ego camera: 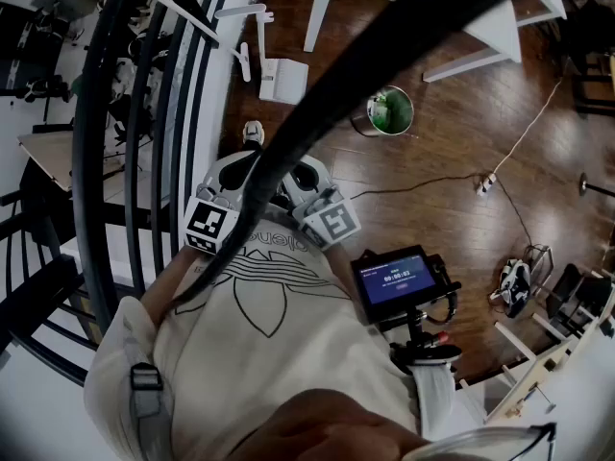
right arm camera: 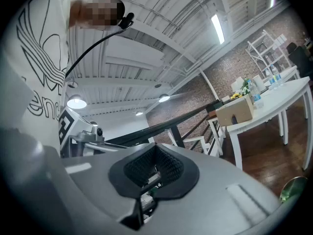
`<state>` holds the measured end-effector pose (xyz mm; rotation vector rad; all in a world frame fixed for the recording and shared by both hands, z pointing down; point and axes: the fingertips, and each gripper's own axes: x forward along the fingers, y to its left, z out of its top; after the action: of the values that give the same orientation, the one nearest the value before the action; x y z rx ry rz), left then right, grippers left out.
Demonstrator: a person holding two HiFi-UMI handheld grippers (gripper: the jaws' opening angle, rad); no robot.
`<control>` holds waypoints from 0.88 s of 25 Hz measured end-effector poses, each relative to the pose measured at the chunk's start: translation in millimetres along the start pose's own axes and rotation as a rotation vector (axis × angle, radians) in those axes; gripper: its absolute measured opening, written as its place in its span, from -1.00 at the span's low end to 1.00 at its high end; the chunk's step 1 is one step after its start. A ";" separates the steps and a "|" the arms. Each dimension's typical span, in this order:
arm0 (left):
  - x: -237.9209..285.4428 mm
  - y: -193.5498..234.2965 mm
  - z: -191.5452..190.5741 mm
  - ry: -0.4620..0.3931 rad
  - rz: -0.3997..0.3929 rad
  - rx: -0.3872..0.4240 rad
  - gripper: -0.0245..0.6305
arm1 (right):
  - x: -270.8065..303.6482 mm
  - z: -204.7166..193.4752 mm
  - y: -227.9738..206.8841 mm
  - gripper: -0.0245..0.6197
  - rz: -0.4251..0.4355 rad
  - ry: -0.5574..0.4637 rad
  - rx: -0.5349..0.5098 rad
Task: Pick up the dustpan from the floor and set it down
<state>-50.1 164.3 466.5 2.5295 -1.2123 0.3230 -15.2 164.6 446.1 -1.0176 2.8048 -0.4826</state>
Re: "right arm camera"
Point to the unlit dome ceiling lamp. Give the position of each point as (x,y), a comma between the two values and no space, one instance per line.
(72,84)

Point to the yellow and white flower bunch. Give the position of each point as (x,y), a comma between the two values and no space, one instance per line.
(240,92)

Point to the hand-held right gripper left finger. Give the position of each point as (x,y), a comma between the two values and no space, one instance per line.
(88,192)

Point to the fluorescent tube ceiling light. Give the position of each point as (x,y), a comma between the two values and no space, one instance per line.
(217,29)

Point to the long white table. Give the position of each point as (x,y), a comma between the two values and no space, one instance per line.
(276,101)

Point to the black stair railing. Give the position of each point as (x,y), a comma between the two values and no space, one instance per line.
(171,124)

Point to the white metal shelf rack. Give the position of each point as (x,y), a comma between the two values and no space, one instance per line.
(266,50)

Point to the person's head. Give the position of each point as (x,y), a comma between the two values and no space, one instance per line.
(97,11)

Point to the person's white printed t-shirt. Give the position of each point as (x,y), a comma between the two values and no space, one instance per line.
(36,45)

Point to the black head camera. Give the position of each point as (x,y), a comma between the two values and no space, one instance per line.
(126,19)

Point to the large white pendant lamp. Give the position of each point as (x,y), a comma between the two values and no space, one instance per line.
(76,103)

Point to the cardboard box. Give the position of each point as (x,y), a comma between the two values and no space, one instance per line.
(238,111)

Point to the small white side table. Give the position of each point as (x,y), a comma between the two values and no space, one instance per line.
(216,128)

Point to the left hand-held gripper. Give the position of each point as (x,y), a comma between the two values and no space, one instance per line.
(73,131)

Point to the clear water bottle blue label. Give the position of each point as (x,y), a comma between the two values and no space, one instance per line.
(275,76)
(256,95)

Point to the white bench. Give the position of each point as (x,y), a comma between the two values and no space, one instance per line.
(195,142)

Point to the small white pendant lamp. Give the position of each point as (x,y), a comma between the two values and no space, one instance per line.
(139,113)
(164,98)

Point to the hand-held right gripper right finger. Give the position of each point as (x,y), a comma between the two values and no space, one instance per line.
(210,204)

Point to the white table behind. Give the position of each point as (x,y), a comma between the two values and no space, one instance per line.
(288,72)

